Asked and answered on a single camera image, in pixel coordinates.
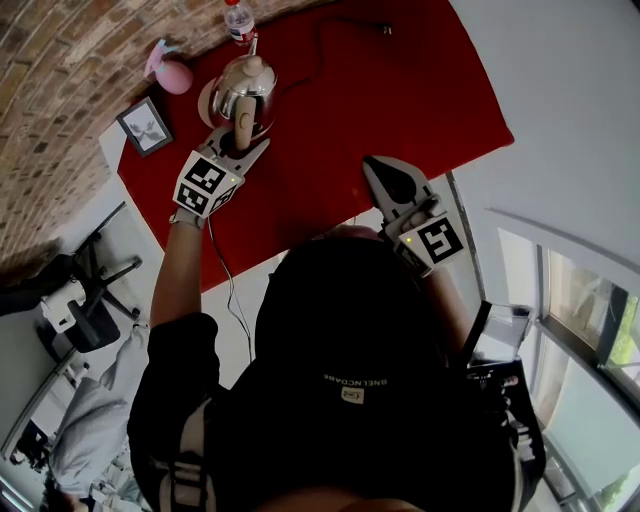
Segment red-capped clear water bottle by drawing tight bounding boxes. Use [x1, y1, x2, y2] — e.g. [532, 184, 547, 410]
[222, 0, 258, 44]

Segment person's right forearm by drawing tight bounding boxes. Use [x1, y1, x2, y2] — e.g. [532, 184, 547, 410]
[426, 267, 475, 352]

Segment white wristwatch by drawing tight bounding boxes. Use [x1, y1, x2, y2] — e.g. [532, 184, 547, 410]
[168, 208, 207, 232]

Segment grey picture frame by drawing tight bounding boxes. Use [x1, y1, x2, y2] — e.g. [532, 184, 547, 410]
[115, 96, 176, 159]

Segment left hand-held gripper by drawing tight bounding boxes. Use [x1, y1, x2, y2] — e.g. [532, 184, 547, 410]
[172, 126, 272, 220]

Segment steel electric kettle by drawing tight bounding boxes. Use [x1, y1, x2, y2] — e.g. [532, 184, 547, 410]
[211, 36, 279, 152]

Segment pink spray bottle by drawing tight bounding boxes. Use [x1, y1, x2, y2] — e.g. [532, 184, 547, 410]
[143, 38, 195, 96]

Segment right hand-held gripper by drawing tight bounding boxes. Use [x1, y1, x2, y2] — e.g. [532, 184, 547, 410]
[361, 155, 471, 279]

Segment person's black t-shirt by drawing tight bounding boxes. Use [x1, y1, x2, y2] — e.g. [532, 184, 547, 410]
[126, 238, 547, 512]

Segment person's right hand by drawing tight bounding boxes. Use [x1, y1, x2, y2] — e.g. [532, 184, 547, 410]
[398, 196, 445, 232]

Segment black power cable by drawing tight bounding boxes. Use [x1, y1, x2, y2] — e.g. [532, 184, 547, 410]
[276, 17, 395, 97]

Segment white plastic device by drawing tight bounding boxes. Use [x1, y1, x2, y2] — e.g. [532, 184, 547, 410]
[38, 283, 85, 335]

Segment person's left forearm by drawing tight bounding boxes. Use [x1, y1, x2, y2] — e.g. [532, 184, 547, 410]
[148, 222, 205, 332]

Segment black office chair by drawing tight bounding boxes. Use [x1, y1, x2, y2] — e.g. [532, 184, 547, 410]
[0, 228, 145, 355]

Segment black chest-mounted screen device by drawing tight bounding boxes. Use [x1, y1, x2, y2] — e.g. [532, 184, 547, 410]
[468, 298, 535, 362]

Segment window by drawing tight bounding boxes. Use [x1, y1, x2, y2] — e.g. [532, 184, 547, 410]
[492, 222, 640, 512]

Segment thin gripper cable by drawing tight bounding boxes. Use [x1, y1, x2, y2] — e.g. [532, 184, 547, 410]
[206, 217, 255, 362]

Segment red tablecloth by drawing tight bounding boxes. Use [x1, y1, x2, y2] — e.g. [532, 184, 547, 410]
[116, 0, 517, 294]

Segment grey harness strap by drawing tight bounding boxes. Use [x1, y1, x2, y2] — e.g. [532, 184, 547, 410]
[158, 398, 217, 512]

